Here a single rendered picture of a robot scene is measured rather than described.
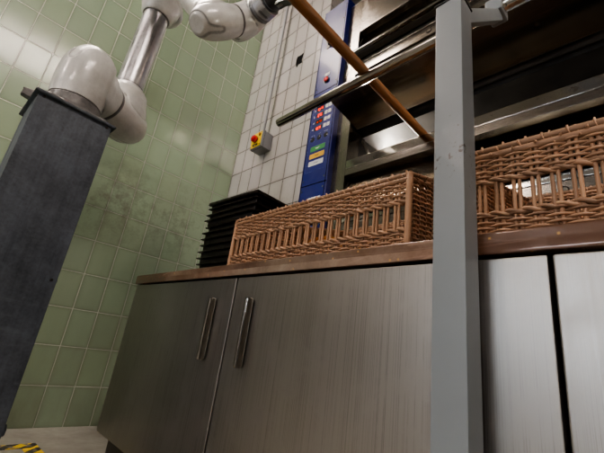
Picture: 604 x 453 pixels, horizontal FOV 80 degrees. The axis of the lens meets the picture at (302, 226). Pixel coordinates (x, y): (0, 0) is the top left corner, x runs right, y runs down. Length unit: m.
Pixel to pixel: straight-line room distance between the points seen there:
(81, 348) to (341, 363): 1.41
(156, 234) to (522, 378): 1.73
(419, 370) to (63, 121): 1.13
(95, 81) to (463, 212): 1.19
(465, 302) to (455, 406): 0.11
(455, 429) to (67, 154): 1.15
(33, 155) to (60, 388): 0.99
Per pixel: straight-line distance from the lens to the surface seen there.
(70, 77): 1.39
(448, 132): 0.53
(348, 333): 0.59
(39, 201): 1.21
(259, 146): 1.99
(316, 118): 1.78
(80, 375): 1.86
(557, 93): 1.26
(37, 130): 1.26
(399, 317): 0.54
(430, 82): 1.46
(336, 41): 1.06
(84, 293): 1.83
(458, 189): 0.49
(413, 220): 0.65
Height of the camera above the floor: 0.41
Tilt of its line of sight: 19 degrees up
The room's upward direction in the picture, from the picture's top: 8 degrees clockwise
